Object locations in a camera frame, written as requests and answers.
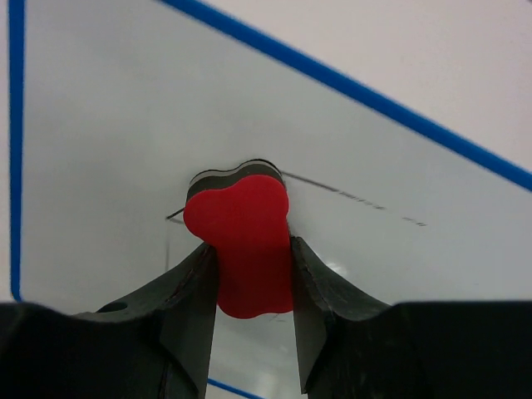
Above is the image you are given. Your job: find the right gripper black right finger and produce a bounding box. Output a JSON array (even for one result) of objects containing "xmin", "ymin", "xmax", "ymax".
[{"xmin": 291, "ymin": 238, "xmax": 531, "ymax": 398}]

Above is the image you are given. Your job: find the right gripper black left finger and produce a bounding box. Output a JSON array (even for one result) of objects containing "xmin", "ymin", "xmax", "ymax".
[{"xmin": 1, "ymin": 244, "xmax": 219, "ymax": 398}]

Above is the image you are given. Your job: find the red whiteboard eraser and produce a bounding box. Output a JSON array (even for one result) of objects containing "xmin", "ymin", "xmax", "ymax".
[{"xmin": 183, "ymin": 159, "xmax": 293, "ymax": 319}]

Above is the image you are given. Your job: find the blue framed whiteboard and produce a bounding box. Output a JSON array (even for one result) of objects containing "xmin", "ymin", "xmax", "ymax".
[{"xmin": 7, "ymin": 1, "xmax": 531, "ymax": 398}]

